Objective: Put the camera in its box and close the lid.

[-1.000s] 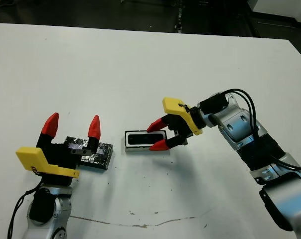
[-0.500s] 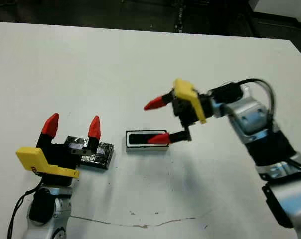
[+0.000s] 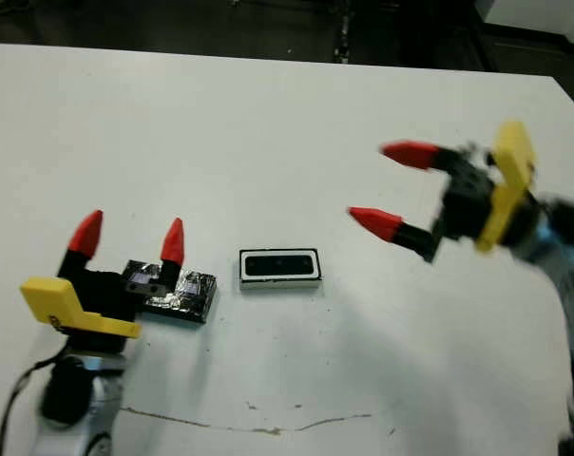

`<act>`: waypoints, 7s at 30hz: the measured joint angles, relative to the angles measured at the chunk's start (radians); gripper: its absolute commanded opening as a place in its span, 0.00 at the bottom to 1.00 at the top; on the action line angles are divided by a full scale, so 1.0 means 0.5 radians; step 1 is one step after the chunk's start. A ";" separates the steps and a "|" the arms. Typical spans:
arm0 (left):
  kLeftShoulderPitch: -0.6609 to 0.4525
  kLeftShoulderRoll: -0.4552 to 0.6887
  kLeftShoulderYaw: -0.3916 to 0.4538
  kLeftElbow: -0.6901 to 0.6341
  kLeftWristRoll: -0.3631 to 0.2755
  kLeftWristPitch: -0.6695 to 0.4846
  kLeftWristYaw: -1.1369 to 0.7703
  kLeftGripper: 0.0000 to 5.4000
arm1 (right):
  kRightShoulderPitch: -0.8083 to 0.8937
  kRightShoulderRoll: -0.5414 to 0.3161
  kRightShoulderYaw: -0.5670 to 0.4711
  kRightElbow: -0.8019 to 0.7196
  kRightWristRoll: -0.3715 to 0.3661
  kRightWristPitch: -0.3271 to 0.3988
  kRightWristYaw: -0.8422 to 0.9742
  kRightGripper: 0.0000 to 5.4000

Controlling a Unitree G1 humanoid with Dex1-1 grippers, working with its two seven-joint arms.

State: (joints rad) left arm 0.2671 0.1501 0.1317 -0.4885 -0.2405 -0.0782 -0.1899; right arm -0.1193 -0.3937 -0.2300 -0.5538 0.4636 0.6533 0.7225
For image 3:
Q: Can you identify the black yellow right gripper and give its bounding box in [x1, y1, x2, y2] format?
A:
[347, 120, 539, 263]

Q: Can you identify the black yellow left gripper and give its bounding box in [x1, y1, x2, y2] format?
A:
[20, 209, 186, 355]

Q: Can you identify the shiny black box lid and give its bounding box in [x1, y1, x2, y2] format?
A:
[123, 258, 219, 326]

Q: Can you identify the black camera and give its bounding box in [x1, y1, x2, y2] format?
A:
[244, 253, 316, 277]

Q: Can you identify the black metal stand leg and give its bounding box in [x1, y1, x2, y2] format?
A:
[333, 0, 354, 66]

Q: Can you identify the white camera box base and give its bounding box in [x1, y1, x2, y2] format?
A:
[238, 247, 324, 292]

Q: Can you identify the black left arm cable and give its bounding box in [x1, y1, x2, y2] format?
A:
[0, 356, 63, 456]

